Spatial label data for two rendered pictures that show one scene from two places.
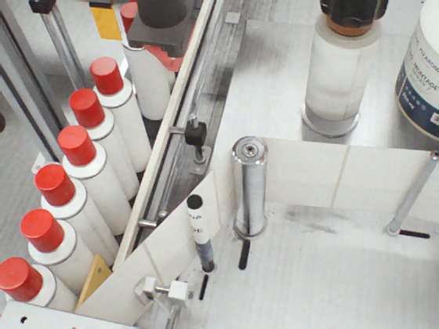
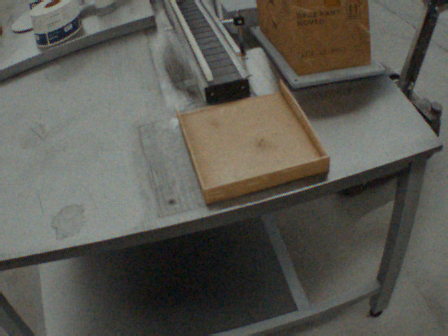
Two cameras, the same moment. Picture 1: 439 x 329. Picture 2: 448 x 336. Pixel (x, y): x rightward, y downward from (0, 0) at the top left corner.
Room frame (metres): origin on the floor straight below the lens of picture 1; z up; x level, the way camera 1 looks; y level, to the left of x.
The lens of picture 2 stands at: (2.24, -0.66, 1.60)
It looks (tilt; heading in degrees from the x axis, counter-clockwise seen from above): 42 degrees down; 154
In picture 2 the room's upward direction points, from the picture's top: 8 degrees counter-clockwise
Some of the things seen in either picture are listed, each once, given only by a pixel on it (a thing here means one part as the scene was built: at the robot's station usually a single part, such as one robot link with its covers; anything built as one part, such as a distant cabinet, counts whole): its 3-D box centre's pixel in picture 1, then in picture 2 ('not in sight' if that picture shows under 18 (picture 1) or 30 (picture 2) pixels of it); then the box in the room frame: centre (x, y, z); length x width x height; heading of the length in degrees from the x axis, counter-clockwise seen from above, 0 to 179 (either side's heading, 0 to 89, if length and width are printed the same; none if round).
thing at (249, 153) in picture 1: (250, 192); not in sight; (0.29, -0.04, 0.97); 0.05 x 0.05 x 0.19
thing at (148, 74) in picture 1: (146, 65); not in sight; (0.51, 0.09, 0.98); 0.05 x 0.05 x 0.20
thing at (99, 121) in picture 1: (105, 150); not in sight; (0.37, 0.14, 0.98); 0.05 x 0.05 x 0.20
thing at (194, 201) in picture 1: (201, 238); not in sight; (0.24, 0.03, 0.97); 0.02 x 0.02 x 0.19
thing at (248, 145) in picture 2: not in sight; (248, 133); (1.43, -0.19, 0.85); 0.30 x 0.26 x 0.04; 163
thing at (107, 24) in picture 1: (106, 21); not in sight; (0.48, 0.12, 1.09); 0.03 x 0.01 x 0.06; 73
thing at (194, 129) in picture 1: (197, 138); not in sight; (0.44, 0.03, 0.89); 0.03 x 0.03 x 0.12; 73
